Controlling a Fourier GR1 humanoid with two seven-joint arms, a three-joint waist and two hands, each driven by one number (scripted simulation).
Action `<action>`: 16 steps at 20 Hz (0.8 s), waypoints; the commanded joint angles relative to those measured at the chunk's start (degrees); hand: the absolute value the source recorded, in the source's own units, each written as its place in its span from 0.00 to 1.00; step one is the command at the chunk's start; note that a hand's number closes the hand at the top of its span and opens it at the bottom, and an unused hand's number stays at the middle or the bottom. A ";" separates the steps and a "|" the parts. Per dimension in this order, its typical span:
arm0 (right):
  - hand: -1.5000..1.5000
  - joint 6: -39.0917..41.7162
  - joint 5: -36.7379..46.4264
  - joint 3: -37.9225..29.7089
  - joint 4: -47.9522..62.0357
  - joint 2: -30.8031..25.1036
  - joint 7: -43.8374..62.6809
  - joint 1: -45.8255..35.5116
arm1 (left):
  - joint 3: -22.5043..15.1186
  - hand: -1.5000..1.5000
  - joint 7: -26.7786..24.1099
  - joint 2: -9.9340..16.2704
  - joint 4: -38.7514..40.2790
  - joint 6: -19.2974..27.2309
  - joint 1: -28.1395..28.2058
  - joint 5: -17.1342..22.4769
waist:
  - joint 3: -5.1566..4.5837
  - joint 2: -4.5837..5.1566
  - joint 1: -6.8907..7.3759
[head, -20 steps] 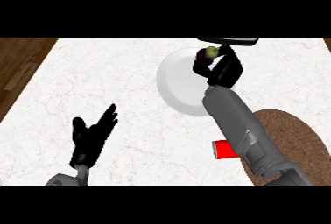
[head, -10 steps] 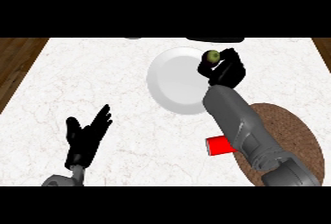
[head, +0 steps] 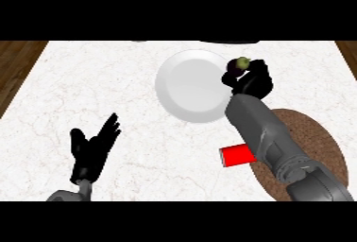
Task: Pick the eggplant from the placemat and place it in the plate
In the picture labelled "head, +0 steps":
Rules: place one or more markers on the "brown round placemat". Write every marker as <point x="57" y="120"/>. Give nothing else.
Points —
<point x="316" y="148"/>

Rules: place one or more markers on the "white round plate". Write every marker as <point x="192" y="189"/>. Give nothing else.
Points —
<point x="193" y="85"/>

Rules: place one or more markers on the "red can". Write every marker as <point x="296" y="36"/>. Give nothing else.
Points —
<point x="236" y="155"/>

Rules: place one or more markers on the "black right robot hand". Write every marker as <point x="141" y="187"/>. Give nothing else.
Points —
<point x="252" y="82"/>

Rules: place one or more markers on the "dark purple eggplant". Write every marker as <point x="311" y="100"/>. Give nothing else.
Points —
<point x="236" y="66"/>

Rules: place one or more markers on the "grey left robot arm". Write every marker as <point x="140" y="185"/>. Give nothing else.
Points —
<point x="74" y="193"/>

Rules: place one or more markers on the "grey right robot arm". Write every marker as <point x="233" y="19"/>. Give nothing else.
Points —
<point x="279" y="148"/>

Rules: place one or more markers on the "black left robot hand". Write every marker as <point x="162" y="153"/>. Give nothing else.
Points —
<point x="90" y="150"/>

